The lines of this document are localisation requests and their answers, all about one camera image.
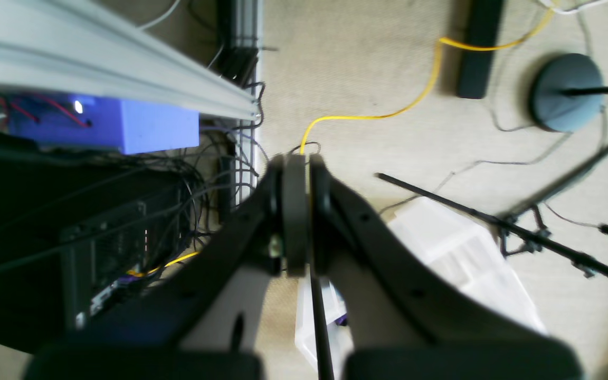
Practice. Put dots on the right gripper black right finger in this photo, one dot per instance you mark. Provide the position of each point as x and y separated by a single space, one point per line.
405 321

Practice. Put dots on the clear plastic bin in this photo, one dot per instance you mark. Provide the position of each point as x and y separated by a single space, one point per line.
457 249

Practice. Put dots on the black computer case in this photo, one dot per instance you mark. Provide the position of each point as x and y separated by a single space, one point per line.
74 226

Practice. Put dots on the blue electronics box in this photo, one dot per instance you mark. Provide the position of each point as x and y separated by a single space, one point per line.
102 123

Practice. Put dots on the round grey stand base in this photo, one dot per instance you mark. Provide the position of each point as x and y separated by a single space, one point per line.
551 103

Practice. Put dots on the black tripod legs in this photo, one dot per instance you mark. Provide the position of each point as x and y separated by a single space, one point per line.
523 229

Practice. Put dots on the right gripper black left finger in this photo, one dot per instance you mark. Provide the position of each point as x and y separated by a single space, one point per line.
200 323

